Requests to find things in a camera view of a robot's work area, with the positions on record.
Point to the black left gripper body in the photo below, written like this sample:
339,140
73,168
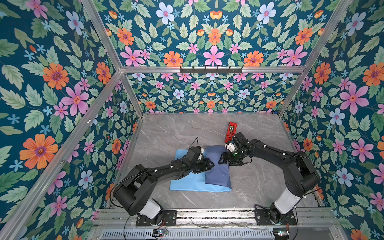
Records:
201,166

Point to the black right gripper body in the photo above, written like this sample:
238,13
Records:
235,157

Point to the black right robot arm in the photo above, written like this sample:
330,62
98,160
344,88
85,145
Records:
299,172

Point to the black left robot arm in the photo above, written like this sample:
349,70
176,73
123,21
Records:
134,191

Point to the red tape dispenser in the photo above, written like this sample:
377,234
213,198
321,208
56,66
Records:
231,131

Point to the aluminium left side bar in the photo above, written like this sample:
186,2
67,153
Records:
35,195

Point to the aluminium horizontal back bar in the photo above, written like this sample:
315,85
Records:
267,69

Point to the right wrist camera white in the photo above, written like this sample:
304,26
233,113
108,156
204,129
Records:
231,147

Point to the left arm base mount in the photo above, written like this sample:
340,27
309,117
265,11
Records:
163,218

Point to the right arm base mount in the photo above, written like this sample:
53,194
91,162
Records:
273,216

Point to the black hook rail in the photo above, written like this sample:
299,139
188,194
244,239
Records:
210,70

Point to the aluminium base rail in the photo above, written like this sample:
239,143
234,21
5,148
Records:
221,217

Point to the white vented cable duct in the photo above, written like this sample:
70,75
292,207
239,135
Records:
187,234

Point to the aluminium corner frame post right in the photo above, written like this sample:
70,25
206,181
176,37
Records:
330,27

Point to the aluminium corner frame post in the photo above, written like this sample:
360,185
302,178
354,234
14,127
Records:
330,27
111,52

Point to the aluminium corner frame post left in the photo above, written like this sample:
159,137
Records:
111,52

